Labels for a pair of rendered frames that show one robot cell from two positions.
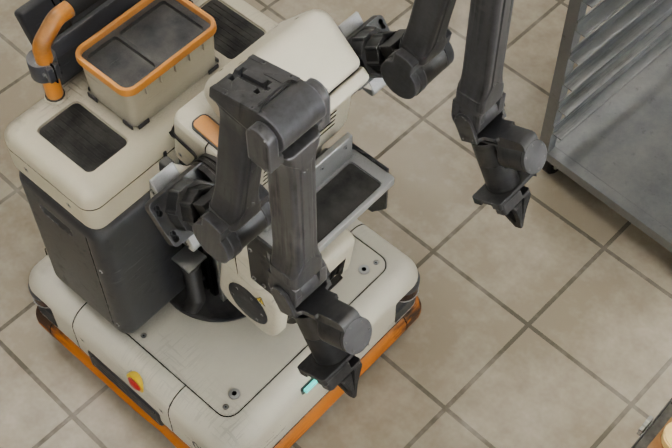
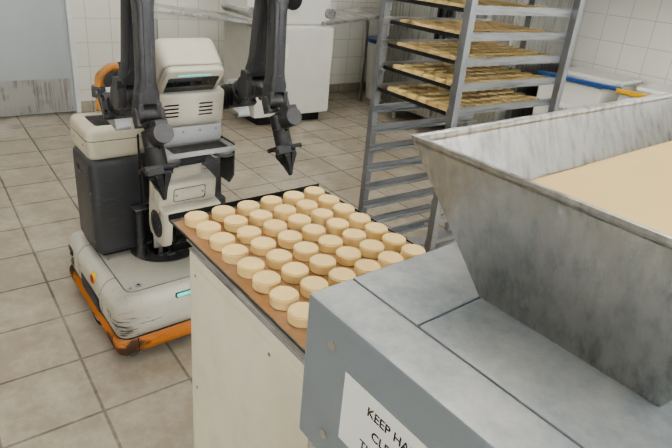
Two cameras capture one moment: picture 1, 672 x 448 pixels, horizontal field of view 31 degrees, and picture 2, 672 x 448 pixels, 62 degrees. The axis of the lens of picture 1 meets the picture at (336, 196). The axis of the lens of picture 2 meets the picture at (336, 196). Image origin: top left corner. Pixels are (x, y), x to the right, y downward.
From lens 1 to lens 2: 1.37 m
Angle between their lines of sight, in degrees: 32
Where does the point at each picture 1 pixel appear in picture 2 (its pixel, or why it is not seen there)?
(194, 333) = (134, 262)
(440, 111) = not seen: hidden behind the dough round
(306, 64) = (192, 48)
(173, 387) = (108, 277)
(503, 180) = (281, 138)
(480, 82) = (271, 71)
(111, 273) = (95, 196)
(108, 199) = (100, 140)
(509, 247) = not seen: hidden behind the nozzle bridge
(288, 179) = (136, 7)
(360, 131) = not seen: hidden behind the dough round
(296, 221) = (140, 44)
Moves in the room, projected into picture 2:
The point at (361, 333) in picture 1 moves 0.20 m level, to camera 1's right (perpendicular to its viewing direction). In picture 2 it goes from (166, 133) to (236, 142)
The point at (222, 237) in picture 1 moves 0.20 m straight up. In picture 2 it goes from (117, 85) to (112, 14)
